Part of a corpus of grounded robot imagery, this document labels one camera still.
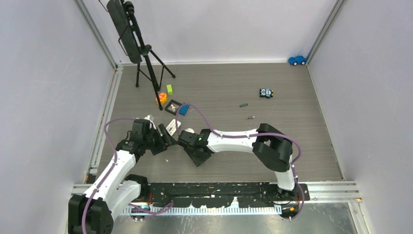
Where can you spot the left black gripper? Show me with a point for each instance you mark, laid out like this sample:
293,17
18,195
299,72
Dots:
161,146

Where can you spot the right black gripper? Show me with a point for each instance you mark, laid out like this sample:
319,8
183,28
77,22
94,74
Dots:
197,161

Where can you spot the short white remote control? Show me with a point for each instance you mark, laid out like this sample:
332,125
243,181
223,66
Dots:
173,126

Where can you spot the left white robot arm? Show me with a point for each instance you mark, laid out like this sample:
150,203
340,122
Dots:
95,211

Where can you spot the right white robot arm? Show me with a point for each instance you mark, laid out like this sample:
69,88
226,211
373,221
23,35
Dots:
272,148

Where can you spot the blue lego brick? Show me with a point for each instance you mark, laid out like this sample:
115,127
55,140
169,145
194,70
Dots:
183,109

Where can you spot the black square tray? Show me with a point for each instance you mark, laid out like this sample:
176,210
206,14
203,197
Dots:
172,107

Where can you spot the orange toy block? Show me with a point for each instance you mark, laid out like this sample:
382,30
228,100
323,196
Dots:
163,98

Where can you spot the green toy block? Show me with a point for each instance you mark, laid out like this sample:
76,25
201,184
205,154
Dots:
169,89

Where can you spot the black tripod stand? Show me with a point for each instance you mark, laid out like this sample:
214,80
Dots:
144,50

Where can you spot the small blue robot toy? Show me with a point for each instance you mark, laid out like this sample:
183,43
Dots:
266,93

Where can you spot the black light panel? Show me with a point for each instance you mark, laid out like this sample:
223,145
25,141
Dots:
126,38

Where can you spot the blue toy car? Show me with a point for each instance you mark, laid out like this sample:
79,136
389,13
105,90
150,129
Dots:
298,60

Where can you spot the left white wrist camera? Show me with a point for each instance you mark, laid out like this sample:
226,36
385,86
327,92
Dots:
150,118

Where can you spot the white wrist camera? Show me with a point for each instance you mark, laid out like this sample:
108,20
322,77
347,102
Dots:
150,118
190,130

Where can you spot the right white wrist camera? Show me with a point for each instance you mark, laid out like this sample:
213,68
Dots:
190,130

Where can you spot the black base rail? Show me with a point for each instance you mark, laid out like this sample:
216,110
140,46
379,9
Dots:
221,194

